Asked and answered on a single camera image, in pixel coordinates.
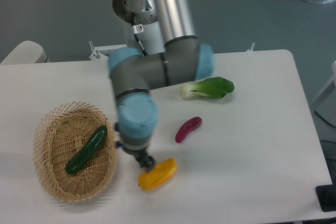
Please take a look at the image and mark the woven wicker basket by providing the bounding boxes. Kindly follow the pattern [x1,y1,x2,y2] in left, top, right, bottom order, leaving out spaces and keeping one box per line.
[33,102,117,202]

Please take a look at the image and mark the purple sweet potato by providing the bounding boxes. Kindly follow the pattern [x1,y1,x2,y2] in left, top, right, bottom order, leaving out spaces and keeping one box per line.
[175,116,203,143]

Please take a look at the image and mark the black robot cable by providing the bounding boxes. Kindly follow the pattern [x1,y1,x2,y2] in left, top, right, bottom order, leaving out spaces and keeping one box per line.
[130,11,148,56]

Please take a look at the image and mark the black device at edge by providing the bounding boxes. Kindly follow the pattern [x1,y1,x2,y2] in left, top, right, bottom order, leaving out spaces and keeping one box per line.
[316,184,335,212]

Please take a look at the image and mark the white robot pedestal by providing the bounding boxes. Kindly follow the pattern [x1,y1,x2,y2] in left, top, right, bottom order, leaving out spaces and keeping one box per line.
[89,0,164,61]

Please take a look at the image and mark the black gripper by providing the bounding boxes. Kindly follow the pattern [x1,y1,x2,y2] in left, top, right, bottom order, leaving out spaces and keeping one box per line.
[114,122,155,173]

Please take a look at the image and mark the yellow bell pepper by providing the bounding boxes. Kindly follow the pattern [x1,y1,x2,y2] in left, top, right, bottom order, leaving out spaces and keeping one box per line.
[138,158,178,191]

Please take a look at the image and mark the green bok choy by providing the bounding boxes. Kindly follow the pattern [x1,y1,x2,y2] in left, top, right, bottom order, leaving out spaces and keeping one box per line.
[180,77,235,99]

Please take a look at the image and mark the white chair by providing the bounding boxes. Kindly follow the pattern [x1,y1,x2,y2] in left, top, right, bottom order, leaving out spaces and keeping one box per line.
[1,40,50,65]

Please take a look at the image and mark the green cucumber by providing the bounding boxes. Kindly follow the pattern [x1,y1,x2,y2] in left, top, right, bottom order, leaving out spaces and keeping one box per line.
[65,125,108,175]

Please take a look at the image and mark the white furniture frame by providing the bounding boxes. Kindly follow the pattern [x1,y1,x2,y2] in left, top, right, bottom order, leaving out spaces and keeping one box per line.
[310,61,335,110]

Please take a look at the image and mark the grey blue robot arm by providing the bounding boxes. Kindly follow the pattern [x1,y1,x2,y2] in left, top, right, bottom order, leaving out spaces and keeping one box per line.
[108,0,215,171]

